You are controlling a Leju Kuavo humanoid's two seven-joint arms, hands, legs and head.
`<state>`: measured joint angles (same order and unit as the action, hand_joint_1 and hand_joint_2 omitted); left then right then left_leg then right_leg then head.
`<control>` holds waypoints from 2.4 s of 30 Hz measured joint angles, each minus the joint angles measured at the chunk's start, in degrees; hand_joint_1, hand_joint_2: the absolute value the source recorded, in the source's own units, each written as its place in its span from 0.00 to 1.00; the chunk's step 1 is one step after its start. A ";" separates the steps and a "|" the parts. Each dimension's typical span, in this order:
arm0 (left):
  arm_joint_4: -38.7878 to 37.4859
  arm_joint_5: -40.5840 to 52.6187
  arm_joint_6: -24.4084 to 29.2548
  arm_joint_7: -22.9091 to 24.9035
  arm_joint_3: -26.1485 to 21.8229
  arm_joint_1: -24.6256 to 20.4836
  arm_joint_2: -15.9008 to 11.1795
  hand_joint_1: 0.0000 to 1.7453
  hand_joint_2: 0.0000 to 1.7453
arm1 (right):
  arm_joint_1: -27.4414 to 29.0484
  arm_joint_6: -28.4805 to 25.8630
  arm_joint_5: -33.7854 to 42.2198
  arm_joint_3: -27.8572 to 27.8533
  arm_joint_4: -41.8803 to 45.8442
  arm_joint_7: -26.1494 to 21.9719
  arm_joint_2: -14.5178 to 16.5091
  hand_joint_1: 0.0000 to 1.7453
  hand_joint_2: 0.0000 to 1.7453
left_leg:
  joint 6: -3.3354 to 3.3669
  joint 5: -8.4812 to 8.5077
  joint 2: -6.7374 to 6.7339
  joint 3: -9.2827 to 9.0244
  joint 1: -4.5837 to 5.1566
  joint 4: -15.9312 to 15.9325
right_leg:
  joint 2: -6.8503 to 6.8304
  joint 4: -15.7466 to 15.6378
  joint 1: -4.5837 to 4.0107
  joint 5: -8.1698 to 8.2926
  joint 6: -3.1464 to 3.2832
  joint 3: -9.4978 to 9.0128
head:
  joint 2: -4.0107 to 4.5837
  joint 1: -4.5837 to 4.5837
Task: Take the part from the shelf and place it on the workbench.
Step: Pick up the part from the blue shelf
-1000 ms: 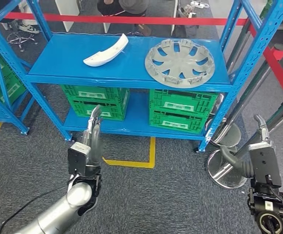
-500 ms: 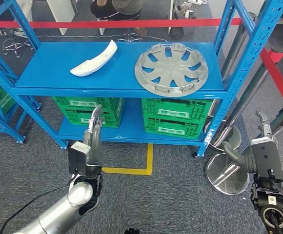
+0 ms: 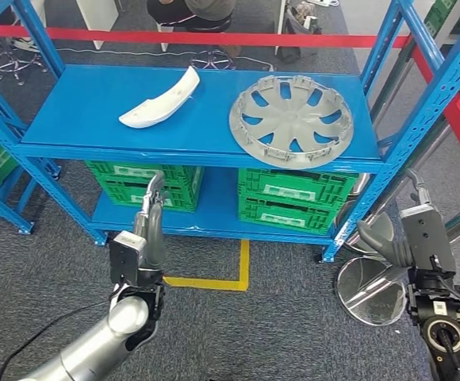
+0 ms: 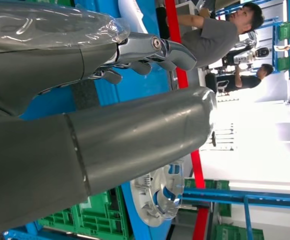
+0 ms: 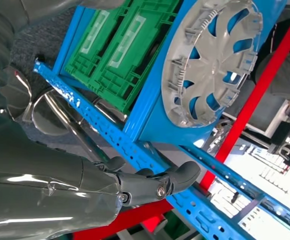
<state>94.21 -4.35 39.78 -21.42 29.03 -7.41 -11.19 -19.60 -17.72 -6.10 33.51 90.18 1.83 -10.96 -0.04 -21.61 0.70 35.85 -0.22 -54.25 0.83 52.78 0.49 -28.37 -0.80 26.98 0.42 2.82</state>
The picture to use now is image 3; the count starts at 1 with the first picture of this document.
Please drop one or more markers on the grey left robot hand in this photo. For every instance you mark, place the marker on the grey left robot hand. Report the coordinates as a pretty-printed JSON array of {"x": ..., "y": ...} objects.
[{"x": 155, "y": 236}]

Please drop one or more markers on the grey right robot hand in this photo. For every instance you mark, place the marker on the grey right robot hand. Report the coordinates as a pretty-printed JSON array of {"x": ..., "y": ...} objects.
[{"x": 381, "y": 244}]

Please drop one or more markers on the silver plastic wheel cover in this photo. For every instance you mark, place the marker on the silver plastic wheel cover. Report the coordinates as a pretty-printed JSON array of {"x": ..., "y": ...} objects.
[{"x": 289, "y": 123}]

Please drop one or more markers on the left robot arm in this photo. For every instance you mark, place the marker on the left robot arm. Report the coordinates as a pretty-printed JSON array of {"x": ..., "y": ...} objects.
[{"x": 107, "y": 336}]

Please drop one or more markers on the white curved plastic part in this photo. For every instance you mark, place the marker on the white curved plastic part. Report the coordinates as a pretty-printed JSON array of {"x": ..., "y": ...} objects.
[{"x": 155, "y": 110}]

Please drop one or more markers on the blue metal shelf rack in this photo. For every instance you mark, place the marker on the blue metal shelf rack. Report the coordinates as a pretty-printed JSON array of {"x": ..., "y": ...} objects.
[
  {"x": 95, "y": 105},
  {"x": 11, "y": 218}
]

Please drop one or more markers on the white desk panel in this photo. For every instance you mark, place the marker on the white desk panel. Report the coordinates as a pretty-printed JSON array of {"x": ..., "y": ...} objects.
[
  {"x": 95, "y": 21},
  {"x": 167, "y": 39}
]

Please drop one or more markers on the black stool chrome base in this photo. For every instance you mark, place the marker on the black stool chrome base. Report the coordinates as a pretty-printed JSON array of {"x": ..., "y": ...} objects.
[
  {"x": 190, "y": 25},
  {"x": 14, "y": 63}
]

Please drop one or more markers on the dark grey bag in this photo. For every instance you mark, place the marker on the dark grey bag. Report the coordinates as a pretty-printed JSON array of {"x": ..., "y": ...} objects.
[{"x": 293, "y": 37}]

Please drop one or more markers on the person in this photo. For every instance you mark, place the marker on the person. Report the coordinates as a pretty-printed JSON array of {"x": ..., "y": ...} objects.
[{"x": 210, "y": 8}]

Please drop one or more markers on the stacked green crates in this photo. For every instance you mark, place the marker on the stacked green crates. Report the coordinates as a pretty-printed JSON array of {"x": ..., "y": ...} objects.
[{"x": 440, "y": 16}]

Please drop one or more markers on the white power strip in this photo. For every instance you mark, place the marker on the white power strip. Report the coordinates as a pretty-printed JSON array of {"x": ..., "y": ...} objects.
[{"x": 325, "y": 2}]

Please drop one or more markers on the white desk leg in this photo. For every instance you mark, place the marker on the white desk leg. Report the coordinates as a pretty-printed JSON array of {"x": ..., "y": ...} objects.
[{"x": 280, "y": 26}]

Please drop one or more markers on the chrome stanchion post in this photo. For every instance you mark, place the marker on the chrome stanchion post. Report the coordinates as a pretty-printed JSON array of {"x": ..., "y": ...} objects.
[
  {"x": 384, "y": 223},
  {"x": 369, "y": 300},
  {"x": 390, "y": 89}
]

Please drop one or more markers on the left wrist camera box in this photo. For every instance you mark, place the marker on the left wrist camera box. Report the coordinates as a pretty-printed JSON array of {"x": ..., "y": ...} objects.
[{"x": 124, "y": 260}]

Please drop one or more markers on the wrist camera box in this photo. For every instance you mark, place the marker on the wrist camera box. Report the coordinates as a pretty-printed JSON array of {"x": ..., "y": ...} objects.
[
  {"x": 124, "y": 260},
  {"x": 428, "y": 236}
]

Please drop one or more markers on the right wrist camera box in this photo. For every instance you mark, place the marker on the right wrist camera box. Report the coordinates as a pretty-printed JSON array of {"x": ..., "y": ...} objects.
[{"x": 428, "y": 236}]

